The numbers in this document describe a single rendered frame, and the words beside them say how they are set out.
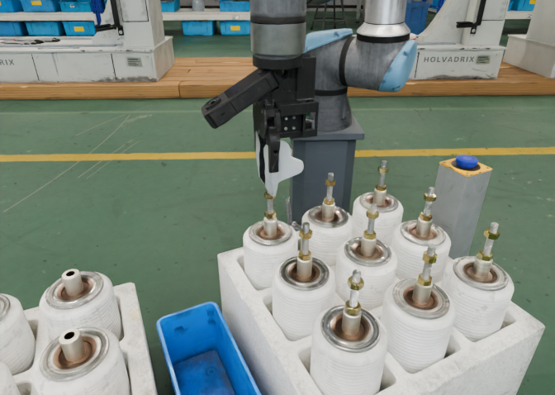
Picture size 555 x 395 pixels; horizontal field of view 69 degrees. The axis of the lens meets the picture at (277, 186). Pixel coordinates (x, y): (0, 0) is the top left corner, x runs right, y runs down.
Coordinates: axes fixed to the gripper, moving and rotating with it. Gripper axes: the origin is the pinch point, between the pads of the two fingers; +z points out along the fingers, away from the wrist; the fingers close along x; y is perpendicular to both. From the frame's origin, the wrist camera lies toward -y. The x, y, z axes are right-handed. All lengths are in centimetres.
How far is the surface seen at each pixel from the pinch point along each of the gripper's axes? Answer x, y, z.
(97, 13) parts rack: 481, -65, 11
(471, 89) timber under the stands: 138, 166, 31
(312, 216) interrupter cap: 2.6, 9.7, 9.5
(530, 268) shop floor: 1, 69, 35
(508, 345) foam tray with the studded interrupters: -27.1, 28.3, 16.9
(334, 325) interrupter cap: -22.6, 2.7, 9.6
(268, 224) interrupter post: -1.0, 0.2, 7.3
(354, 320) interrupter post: -24.4, 4.4, 7.2
